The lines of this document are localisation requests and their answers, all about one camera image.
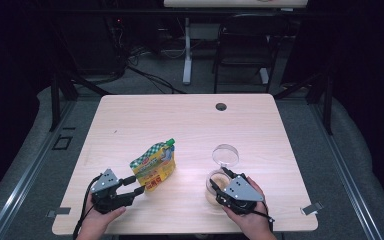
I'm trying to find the grey tape strip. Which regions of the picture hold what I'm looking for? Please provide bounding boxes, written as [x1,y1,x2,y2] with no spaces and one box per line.
[46,206,72,219]
[300,201,324,216]

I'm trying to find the left hand-held gripper black cable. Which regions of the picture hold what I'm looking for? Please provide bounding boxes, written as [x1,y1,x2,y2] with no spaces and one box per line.
[72,174,103,240]

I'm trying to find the white desk foot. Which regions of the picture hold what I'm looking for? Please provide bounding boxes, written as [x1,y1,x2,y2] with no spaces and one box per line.
[259,67,270,85]

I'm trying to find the black metal stand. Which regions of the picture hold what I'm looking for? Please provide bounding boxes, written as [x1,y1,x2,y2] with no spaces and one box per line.
[273,69,334,136]
[48,71,111,133]

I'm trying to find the aluminium floor rail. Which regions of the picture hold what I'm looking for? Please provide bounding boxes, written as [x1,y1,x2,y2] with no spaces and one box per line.
[0,99,76,240]
[308,103,384,240]

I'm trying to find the yellow spout pouch green cap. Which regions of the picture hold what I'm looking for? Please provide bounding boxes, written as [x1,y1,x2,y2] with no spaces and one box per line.
[129,138,177,192]

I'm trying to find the white desk leg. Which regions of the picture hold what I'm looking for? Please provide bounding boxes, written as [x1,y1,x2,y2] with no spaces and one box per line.
[182,17,193,86]

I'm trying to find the person's left hand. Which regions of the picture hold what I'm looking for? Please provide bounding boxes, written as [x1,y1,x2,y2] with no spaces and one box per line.
[78,199,127,238]

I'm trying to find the person's right hand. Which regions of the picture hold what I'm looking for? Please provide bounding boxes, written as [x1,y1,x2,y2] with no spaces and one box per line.
[222,176,274,234]

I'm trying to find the hand-held gripper black cable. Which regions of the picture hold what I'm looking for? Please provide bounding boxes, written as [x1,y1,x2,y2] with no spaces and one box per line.
[253,209,276,232]
[72,174,103,240]

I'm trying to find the white background desk top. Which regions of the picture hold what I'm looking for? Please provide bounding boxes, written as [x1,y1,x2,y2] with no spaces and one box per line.
[163,0,309,9]

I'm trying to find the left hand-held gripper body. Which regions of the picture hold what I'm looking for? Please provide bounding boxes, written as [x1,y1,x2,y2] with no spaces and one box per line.
[89,168,134,215]

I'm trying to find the black floor cables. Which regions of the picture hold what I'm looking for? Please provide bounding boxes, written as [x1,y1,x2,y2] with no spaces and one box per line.
[126,64,186,95]

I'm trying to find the right hand-held gripper black cable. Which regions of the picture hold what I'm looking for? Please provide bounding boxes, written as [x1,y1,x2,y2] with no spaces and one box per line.
[253,209,276,232]

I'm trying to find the clear glass jar hinged lid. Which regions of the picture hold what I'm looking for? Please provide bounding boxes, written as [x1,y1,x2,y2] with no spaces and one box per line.
[205,143,240,206]

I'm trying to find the black folding chair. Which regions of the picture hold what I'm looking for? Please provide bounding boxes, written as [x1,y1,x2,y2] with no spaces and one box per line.
[212,13,289,94]

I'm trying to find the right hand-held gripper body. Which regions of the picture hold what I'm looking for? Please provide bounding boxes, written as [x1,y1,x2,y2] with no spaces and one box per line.
[215,174,265,215]

